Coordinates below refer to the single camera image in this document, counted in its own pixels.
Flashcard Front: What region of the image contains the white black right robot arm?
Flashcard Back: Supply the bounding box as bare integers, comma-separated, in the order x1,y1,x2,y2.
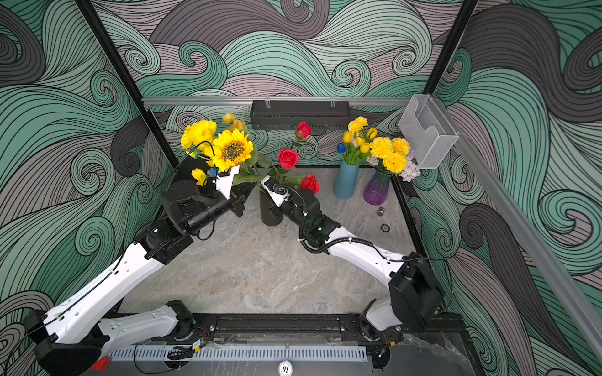
261,178,444,340

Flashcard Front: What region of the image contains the yellow tulip bouquet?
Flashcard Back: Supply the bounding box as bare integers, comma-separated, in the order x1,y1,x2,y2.
336,117,378,166

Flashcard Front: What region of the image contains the white slotted cable duct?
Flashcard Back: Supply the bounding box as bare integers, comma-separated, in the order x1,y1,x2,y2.
108,345,368,363

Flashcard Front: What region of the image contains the clear acrylic wall box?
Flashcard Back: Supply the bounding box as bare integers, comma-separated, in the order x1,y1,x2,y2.
398,94,459,169

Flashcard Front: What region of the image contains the black cylindrical vase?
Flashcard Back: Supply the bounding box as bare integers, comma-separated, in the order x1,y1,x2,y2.
260,190,284,227

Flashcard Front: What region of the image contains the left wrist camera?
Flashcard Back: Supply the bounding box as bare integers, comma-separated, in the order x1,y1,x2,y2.
215,166,240,200

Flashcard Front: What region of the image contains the black hanging tray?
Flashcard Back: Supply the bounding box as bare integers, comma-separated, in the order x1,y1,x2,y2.
250,100,352,130

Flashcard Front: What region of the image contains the teal ceramic vase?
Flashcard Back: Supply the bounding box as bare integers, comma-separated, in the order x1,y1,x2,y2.
333,161,360,199

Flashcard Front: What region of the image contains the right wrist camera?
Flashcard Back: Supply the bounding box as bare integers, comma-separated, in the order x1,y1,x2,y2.
260,175,289,208

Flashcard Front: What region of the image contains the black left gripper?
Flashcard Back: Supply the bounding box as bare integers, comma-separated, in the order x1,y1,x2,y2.
182,177,254,238

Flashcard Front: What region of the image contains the purple glass vase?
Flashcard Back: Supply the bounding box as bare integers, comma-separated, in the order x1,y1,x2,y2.
363,171,390,206

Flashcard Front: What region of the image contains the black ribbed hard case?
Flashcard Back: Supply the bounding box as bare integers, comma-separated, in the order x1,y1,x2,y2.
172,157,210,183

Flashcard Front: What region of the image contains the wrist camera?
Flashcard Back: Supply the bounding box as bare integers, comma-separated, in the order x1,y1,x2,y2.
215,166,240,200
260,175,289,208

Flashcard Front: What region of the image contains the yellow flower bunch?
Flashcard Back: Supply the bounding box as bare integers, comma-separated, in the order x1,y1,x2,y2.
180,113,248,168

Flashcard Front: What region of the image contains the red small block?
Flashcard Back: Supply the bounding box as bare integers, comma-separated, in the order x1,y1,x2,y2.
90,357,111,371

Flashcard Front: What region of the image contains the yellow sunflower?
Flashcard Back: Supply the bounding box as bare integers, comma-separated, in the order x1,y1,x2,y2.
204,129,263,186

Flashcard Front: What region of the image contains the red rose stem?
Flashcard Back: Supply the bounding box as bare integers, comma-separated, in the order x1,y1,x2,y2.
272,122,320,195

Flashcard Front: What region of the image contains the yellow carnation bouquet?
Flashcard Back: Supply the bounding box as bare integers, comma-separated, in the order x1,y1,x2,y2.
366,137,421,183

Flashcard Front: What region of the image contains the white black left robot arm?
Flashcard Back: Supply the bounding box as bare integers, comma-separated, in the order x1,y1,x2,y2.
24,178,253,375

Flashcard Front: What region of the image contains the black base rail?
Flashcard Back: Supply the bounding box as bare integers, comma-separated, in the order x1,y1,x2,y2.
193,313,403,342

